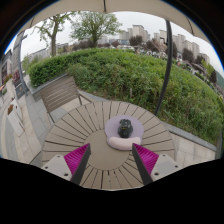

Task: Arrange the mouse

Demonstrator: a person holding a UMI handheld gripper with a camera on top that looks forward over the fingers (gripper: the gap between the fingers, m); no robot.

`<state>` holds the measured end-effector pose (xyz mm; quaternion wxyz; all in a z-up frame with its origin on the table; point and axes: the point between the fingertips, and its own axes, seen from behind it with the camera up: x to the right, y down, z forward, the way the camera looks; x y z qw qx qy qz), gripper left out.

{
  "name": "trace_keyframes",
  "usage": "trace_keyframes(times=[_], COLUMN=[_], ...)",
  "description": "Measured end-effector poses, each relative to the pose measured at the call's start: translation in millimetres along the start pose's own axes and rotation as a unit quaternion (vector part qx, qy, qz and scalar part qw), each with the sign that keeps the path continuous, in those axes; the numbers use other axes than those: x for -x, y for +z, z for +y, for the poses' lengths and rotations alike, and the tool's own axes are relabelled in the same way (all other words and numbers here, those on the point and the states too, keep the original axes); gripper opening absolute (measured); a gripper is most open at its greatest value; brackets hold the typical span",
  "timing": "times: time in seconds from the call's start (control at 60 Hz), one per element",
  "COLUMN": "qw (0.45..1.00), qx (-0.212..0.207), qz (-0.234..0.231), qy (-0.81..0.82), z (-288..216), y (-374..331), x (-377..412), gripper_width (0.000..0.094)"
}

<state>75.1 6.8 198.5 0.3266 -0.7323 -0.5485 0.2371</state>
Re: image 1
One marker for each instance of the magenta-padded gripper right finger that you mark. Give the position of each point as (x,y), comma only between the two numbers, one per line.
(146,159)

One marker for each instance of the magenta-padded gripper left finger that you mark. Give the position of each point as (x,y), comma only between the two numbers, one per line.
(76,158)

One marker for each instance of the black computer mouse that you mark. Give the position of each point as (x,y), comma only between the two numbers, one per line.
(125,128)

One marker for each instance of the lavender mouse pad with wrist rest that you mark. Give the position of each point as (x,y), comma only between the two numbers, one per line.
(113,128)

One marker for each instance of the grey slatted chair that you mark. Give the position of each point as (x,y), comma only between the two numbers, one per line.
(60,91)

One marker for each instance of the white planter box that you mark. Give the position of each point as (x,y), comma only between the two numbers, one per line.
(15,121)

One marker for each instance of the black curved umbrella pole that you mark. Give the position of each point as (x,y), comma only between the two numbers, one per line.
(167,66)

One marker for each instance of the thin leaning tree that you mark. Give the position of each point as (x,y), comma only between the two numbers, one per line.
(53,40)

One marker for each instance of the group of apartment buildings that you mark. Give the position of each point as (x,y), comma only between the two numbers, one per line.
(138,30)

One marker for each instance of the round leafy tree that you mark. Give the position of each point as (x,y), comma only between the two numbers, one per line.
(95,25)

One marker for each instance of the beige umbrella canopy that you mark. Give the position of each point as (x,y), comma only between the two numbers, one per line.
(150,8)

